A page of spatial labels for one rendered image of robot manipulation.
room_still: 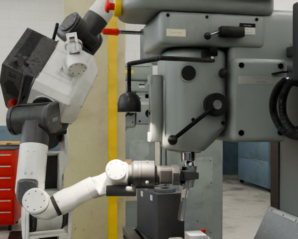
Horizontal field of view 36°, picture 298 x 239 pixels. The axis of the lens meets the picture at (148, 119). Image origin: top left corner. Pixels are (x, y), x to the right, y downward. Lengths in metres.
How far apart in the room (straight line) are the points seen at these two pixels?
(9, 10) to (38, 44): 8.99
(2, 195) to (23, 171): 4.51
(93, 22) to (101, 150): 1.52
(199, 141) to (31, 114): 0.54
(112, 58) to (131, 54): 7.50
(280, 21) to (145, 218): 0.96
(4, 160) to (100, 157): 2.88
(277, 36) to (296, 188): 0.51
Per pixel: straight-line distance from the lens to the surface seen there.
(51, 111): 1.53
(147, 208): 1.94
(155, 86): 1.45
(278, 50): 1.51
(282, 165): 1.71
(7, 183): 5.95
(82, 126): 3.16
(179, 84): 1.39
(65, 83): 1.62
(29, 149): 1.50
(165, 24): 1.38
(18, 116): 1.55
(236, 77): 1.43
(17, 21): 10.64
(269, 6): 1.50
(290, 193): 1.68
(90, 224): 3.25
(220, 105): 1.39
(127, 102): 1.38
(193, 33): 1.40
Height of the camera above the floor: 1.42
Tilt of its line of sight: 1 degrees down
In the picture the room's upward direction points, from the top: straight up
